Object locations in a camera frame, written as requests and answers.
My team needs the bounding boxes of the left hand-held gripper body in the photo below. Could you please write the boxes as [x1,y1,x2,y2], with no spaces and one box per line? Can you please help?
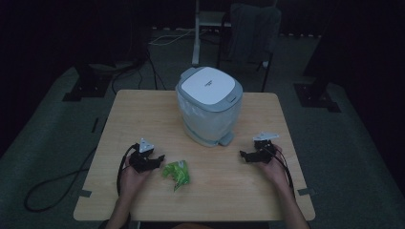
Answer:
[128,137,160,174]

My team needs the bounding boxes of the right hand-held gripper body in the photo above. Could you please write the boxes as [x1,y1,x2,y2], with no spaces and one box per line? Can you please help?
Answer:
[252,131,281,165]

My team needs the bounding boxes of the green plastic wrapper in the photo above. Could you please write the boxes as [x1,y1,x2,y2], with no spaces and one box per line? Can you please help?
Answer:
[161,159,191,193]

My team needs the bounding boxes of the grey white pedal trash bin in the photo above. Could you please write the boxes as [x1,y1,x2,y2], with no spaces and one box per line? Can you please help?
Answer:
[175,66,245,148]

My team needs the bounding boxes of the person's left hand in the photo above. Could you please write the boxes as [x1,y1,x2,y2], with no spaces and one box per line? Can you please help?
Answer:
[118,155,153,198]

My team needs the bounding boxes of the person's right hand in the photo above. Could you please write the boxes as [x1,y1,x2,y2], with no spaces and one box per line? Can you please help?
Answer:
[256,144,289,189]

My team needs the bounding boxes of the black stand base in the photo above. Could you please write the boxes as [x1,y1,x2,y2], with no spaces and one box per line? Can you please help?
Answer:
[62,62,113,103]
[292,75,342,114]

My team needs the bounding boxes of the black chair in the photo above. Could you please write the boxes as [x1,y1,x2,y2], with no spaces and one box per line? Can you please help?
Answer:
[217,3,283,94]

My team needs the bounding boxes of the dark cloth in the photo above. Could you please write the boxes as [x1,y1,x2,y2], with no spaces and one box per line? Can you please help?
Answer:
[226,3,283,64]

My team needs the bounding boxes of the white metal stand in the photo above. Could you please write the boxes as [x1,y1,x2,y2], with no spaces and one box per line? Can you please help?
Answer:
[191,0,231,67]

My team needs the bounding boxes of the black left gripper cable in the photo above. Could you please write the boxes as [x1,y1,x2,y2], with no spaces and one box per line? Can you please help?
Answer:
[116,143,141,197]

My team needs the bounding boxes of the black red right gripper cable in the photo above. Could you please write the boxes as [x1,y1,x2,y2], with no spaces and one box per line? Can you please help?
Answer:
[269,148,296,198]

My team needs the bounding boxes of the thin black floor cable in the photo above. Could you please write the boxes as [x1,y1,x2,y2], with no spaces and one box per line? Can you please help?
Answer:
[110,47,167,95]

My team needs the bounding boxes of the black cable on floor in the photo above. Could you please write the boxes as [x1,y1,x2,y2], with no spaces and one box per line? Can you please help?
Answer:
[23,146,98,214]

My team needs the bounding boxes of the white cable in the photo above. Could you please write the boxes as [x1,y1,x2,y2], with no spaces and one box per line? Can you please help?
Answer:
[148,28,196,47]

